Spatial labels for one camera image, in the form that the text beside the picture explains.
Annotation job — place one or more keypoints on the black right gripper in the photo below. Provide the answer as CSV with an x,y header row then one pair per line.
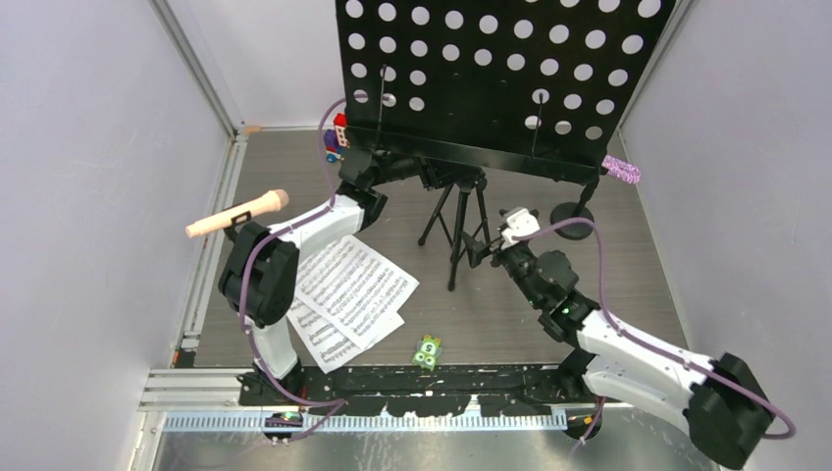
x,y
479,250

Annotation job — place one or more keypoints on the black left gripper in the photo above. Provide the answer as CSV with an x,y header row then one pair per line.
x,y
440,173

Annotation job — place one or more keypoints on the black music stand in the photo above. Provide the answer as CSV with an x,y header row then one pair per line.
x,y
530,87

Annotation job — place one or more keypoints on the sheet music page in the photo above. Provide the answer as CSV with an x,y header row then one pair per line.
x,y
330,348
354,287

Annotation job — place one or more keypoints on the beige microphone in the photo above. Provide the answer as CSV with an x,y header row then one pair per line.
x,y
273,200

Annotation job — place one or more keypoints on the black microphone stand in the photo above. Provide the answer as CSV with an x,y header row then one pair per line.
x,y
572,210
230,231

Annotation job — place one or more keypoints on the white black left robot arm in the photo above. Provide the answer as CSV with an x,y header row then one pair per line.
x,y
259,277

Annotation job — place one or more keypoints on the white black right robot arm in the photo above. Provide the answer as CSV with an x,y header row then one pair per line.
x,y
715,402

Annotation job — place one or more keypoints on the colourful toy block truck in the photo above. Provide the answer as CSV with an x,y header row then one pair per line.
x,y
335,140

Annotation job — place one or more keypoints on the green toy block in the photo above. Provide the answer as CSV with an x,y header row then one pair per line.
x,y
427,353

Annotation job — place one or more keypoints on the purple glitter microphone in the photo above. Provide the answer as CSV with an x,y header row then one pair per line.
x,y
621,170

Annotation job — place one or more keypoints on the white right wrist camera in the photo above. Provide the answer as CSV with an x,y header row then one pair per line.
x,y
517,226

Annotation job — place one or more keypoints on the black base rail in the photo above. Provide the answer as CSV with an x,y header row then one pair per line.
x,y
498,390

